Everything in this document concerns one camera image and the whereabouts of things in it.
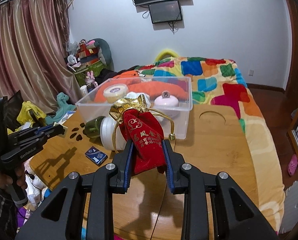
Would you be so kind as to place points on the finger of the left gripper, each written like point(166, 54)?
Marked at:
point(47, 130)
point(28, 135)

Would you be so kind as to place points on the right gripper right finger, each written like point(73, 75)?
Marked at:
point(217, 197)

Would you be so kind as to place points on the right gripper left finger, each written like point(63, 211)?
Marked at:
point(60, 216)

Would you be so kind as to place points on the green dropper bottle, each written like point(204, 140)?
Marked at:
point(92, 128)

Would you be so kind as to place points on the blue Max staples box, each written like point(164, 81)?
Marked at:
point(96, 156)

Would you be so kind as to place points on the white round tape case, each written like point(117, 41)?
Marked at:
point(106, 133)

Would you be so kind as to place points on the round cream lidded jar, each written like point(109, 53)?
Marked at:
point(115, 92)

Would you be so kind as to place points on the red velvet drawstring pouch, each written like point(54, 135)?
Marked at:
point(138, 123)

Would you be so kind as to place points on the clear plastic storage bin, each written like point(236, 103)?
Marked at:
point(91, 110)

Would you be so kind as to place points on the pink round apple-shaped box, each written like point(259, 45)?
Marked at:
point(166, 102)

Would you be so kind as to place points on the left forearm striped sleeve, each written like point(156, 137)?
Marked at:
point(8, 216)

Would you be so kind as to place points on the left hand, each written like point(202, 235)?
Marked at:
point(6, 180)

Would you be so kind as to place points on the yellow plastic bag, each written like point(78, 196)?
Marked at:
point(27, 112)

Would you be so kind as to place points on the teal dinosaur plush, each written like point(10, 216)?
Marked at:
point(63, 108)

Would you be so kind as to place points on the green storage box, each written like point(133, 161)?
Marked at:
point(82, 73)

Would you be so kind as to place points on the pink rabbit figure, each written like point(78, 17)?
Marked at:
point(90, 79)

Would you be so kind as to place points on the dark purple garment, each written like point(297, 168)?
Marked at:
point(108, 74)

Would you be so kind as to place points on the pink croc shoe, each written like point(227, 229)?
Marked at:
point(292, 165)

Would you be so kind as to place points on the orange puffer jacket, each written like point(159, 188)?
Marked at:
point(153, 86)

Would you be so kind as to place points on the grey plush cushion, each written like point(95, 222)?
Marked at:
point(104, 53)

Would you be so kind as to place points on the pink satin curtain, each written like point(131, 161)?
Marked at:
point(33, 39)

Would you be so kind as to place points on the yellow bed headboard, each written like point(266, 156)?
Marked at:
point(165, 54)

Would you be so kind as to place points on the colourful checked blanket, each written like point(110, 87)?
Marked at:
point(220, 82)

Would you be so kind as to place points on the small wall monitor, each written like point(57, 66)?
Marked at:
point(164, 12)

